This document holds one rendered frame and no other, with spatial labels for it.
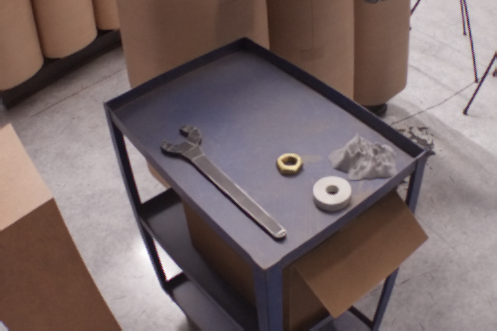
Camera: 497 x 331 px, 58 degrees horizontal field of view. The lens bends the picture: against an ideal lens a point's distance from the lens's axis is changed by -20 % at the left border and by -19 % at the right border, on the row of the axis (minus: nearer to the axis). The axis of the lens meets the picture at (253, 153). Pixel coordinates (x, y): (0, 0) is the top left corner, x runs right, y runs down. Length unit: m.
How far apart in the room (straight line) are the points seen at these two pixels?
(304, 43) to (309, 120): 0.69
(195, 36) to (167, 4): 0.14
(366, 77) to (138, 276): 1.25
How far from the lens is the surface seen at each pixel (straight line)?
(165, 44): 1.54
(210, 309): 1.76
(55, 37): 3.14
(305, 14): 1.80
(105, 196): 2.39
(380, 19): 2.18
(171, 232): 1.48
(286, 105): 1.24
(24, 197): 1.11
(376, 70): 2.30
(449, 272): 2.05
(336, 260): 1.02
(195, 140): 1.14
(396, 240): 1.09
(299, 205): 1.01
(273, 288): 0.94
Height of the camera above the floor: 1.61
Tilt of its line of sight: 41 degrees down
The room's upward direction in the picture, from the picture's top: 5 degrees counter-clockwise
